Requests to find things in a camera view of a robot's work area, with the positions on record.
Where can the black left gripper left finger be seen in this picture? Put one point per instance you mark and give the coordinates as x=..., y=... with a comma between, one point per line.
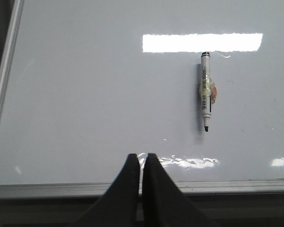
x=117, y=207

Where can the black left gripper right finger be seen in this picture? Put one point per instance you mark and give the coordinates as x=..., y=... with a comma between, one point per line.
x=164, y=205

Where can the white marker with tape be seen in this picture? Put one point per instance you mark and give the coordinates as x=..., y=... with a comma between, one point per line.
x=208, y=90

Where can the white whiteboard with aluminium frame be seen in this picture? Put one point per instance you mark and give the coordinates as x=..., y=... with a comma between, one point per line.
x=84, y=83

